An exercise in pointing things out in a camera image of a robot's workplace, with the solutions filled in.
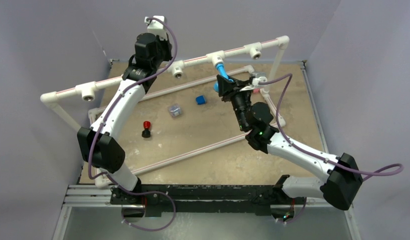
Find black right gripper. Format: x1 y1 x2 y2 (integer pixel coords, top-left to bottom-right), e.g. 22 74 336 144
214 76 252 132

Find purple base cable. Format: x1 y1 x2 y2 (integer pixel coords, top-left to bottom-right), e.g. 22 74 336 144
121 193 177 233

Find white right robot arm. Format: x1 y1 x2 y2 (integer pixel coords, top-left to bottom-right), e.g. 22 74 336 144
217 73 363 211

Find clear box of clips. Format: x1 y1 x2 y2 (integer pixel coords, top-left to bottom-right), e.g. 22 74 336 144
168 103 183 118

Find blue rectangular box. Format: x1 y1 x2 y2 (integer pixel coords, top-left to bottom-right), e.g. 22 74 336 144
195 95 207 105

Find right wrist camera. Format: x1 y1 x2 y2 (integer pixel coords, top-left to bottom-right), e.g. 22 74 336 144
240 71 268 92

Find red black stamp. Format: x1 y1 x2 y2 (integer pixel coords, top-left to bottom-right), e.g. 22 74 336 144
141 121 151 139

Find blue water faucet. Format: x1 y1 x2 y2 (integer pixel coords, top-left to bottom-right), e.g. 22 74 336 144
213 62 233 93

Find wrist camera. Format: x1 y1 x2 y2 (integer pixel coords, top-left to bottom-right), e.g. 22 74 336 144
240 71 268 92
144 16 167 39

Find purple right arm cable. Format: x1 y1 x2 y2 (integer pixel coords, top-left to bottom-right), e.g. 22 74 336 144
257 73 405 176

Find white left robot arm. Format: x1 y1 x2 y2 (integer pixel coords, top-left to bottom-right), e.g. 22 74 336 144
77 33 173 205

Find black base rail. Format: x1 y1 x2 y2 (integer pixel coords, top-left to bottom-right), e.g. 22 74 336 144
110 175 305 218

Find white PVC pipe frame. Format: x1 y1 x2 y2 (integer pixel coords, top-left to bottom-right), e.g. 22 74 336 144
40 35 290 176

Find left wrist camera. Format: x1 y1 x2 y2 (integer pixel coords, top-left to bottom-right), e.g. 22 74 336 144
144 16 167 39

